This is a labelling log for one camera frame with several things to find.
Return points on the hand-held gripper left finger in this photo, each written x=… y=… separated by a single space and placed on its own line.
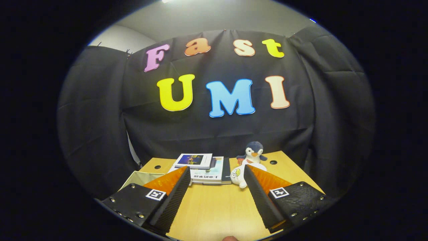
x=172 y=204

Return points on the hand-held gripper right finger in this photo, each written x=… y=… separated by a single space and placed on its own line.
x=262 y=201

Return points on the green fabric storage box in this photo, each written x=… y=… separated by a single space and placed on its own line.
x=137 y=176

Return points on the white seal plush toy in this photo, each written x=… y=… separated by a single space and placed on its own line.
x=238 y=174

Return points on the dark cover book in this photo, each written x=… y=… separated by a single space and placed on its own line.
x=226 y=172

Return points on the teal and white book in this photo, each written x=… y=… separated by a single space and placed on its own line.
x=209 y=174

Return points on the small blue-cover book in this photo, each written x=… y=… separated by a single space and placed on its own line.
x=194 y=160

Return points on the penguin plush toy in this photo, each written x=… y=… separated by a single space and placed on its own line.
x=254 y=152

